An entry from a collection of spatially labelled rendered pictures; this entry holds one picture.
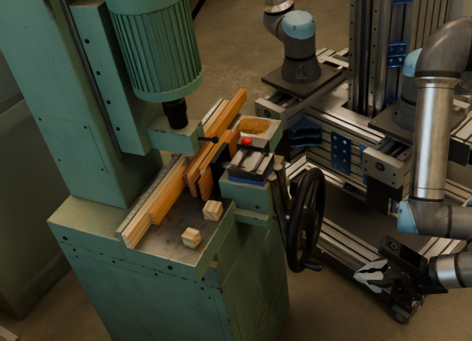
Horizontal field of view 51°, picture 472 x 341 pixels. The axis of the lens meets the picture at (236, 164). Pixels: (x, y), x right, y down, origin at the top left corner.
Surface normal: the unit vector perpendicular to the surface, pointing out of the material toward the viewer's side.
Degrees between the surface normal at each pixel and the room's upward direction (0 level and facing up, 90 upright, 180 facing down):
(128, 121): 90
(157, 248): 0
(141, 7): 90
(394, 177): 90
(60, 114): 90
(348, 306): 0
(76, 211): 0
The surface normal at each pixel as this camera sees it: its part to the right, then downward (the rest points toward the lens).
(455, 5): -0.73, 0.51
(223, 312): -0.40, 0.63
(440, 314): -0.13, -0.76
